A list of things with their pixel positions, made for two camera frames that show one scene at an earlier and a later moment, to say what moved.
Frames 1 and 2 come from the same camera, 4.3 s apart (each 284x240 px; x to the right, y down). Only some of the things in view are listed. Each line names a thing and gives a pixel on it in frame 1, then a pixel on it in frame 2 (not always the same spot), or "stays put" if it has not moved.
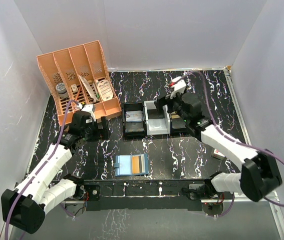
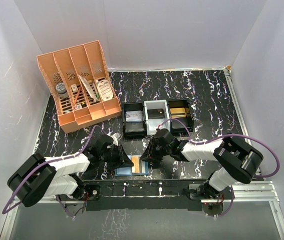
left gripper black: [101, 128] → [119, 155]
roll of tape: [61, 90] stays put
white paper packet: [88, 89] stays put
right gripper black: [166, 102] → [152, 150]
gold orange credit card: [135, 165] stays put
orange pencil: [77, 94] stays put
